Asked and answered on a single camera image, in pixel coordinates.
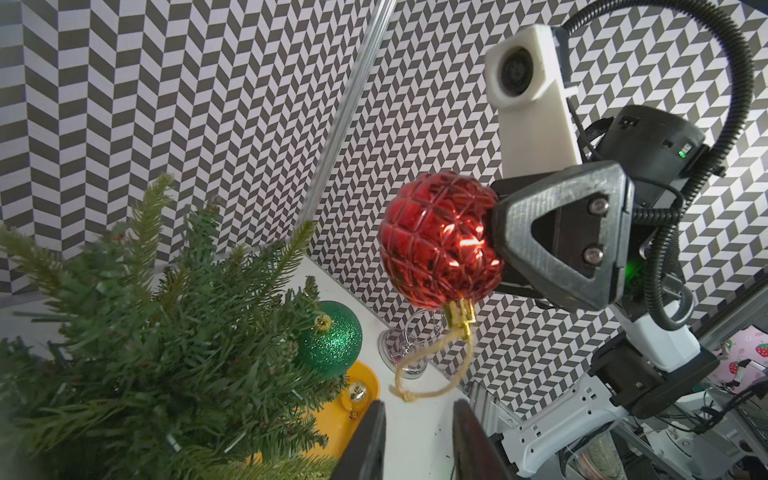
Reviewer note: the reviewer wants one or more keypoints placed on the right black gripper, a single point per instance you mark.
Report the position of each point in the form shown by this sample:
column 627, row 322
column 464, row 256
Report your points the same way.
column 573, row 237

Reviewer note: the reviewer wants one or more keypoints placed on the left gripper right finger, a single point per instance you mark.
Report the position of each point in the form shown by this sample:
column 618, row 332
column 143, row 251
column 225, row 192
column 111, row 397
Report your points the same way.
column 475, row 457

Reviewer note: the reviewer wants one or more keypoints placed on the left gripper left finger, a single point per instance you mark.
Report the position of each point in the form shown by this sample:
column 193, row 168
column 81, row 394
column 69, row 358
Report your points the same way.
column 363, row 459

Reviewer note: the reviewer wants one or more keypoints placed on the small gold bell ornament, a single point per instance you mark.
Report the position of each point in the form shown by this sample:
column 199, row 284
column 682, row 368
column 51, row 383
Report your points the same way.
column 355, row 399

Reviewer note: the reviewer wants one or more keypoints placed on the red faceted ball ornament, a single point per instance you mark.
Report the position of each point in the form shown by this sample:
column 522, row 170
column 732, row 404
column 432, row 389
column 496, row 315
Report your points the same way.
column 435, row 244

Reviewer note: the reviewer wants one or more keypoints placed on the green glitter ball ornament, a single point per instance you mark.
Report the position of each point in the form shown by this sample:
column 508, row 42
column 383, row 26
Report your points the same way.
column 334, row 341

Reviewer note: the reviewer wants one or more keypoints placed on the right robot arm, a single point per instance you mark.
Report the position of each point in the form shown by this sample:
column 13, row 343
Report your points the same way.
column 645, row 369

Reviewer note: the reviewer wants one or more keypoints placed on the small green christmas tree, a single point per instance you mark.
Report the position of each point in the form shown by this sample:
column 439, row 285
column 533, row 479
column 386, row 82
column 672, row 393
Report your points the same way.
column 191, row 374

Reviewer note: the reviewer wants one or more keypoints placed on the yellow plastic tray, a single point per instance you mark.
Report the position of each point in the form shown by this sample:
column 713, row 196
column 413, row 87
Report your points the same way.
column 342, row 420

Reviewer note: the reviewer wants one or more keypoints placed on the clear glass right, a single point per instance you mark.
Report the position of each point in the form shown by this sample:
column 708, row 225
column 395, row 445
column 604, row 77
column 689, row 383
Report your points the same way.
column 418, row 331

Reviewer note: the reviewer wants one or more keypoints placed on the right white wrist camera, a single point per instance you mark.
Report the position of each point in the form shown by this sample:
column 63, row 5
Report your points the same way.
column 526, row 77

